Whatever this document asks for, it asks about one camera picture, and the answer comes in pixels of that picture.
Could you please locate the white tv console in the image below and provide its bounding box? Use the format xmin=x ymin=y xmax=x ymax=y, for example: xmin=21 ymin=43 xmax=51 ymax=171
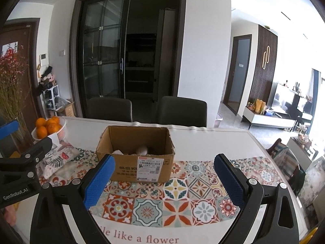
xmin=242 ymin=105 xmax=296 ymax=131

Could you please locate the white fruit basket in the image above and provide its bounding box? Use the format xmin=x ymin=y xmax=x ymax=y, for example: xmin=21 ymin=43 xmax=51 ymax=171
xmin=31 ymin=118 xmax=67 ymax=145

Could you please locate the brown entrance door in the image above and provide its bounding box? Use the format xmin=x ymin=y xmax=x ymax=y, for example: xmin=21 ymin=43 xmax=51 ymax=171
xmin=0 ymin=18 xmax=41 ymax=117

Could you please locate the patterned table runner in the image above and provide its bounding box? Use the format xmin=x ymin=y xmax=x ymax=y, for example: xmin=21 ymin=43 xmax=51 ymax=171
xmin=42 ymin=147 xmax=280 ymax=228

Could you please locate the white shoe rack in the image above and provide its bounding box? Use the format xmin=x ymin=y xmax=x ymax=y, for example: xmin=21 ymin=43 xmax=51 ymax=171
xmin=42 ymin=85 xmax=60 ymax=111

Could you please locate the flat television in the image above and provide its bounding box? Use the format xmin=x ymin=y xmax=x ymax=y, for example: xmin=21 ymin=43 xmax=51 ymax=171
xmin=270 ymin=83 xmax=315 ymax=115

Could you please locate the brown cardboard box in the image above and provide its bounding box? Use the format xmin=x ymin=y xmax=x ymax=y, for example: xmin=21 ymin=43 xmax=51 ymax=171
xmin=96 ymin=125 xmax=176 ymax=183

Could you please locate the floral fabric tissue pouch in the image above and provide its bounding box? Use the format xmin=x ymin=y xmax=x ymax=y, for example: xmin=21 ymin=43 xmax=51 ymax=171
xmin=36 ymin=142 xmax=88 ymax=180

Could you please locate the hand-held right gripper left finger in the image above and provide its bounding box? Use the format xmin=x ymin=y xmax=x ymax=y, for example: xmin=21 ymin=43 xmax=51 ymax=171
xmin=30 ymin=155 xmax=116 ymax=244

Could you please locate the door poster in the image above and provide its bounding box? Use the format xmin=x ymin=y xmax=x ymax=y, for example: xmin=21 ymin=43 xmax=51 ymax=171
xmin=1 ymin=41 xmax=19 ymax=56

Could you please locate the dried flower bouquet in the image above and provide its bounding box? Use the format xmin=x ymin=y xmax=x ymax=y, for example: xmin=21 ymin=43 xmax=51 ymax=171
xmin=0 ymin=47 xmax=35 ymax=122

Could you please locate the plush slippers pile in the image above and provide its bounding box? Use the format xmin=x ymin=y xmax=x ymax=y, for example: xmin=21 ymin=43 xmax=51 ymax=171
xmin=38 ymin=66 xmax=57 ymax=89

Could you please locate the chair with striped cloth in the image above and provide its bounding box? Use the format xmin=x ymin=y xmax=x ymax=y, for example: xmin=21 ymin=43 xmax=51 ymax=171
xmin=265 ymin=138 xmax=308 ymax=196

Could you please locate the dark glass sliding door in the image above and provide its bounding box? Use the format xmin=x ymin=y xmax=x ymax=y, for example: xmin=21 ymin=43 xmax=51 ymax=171
xmin=70 ymin=0 xmax=187 ymax=119

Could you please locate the small wooden crate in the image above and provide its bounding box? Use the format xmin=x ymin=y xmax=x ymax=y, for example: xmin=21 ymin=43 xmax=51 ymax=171
xmin=62 ymin=103 xmax=75 ymax=118

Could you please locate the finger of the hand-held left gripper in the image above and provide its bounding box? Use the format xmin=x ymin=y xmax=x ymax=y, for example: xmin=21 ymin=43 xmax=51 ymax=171
xmin=0 ymin=137 xmax=53 ymax=181
xmin=0 ymin=120 xmax=20 ymax=139

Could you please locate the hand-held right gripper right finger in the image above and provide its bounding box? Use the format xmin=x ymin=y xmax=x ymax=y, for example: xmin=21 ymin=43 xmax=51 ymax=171
xmin=213 ymin=153 xmax=300 ymax=244

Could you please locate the dark slatted wall panel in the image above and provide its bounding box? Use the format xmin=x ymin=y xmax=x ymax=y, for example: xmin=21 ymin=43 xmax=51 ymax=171
xmin=247 ymin=24 xmax=278 ymax=107

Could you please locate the gold wall ornament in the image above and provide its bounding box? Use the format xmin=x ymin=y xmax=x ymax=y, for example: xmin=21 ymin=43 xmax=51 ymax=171
xmin=262 ymin=45 xmax=271 ymax=70

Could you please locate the dark grey dining chair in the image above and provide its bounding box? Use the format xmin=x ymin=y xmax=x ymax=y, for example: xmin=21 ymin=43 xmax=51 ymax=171
xmin=157 ymin=96 xmax=207 ymax=127
xmin=88 ymin=97 xmax=133 ymax=122

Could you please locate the grey room door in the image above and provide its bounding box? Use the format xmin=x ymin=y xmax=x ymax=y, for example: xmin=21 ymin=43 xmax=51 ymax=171
xmin=223 ymin=34 xmax=252 ymax=116

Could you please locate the glass vase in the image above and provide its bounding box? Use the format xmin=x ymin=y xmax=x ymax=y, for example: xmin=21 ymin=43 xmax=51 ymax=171
xmin=10 ymin=112 xmax=33 ymax=155

